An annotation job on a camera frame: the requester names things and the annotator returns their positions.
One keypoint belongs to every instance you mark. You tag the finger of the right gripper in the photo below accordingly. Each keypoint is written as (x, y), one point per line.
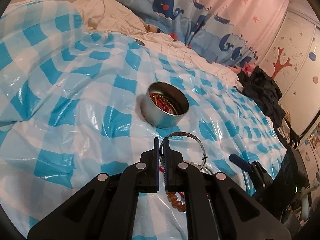
(258, 175)

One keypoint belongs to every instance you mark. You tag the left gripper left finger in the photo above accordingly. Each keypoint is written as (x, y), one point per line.
(105, 207)

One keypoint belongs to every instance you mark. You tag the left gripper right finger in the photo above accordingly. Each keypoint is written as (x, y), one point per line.
(216, 206)

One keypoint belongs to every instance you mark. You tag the silver metal bangle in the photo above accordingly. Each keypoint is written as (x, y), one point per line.
(195, 151)

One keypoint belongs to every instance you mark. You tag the gold wire bangle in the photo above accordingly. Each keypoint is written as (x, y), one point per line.
(162, 102)

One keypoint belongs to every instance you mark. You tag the black clothing pile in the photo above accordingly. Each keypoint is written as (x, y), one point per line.
(264, 91)

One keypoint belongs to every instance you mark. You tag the blue white checkered plastic cloth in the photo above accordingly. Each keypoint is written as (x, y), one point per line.
(70, 109)

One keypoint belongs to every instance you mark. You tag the pink cloth item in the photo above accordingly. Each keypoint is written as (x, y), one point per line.
(247, 69)

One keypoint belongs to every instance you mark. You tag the round silver metal tin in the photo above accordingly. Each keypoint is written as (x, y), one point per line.
(155, 116)

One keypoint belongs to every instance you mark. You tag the white wardrobe with tree decal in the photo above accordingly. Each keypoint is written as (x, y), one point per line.
(293, 62)

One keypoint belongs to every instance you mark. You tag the blue whale print curtain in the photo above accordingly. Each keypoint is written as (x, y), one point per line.
(229, 32)

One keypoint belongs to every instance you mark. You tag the white grid pattern quilt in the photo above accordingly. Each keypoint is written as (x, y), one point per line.
(164, 44)

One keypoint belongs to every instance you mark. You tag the small silver tin lid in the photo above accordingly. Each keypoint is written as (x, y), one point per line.
(140, 42)

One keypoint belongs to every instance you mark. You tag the white grid pattern pillow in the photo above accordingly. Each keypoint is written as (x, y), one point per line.
(109, 15)

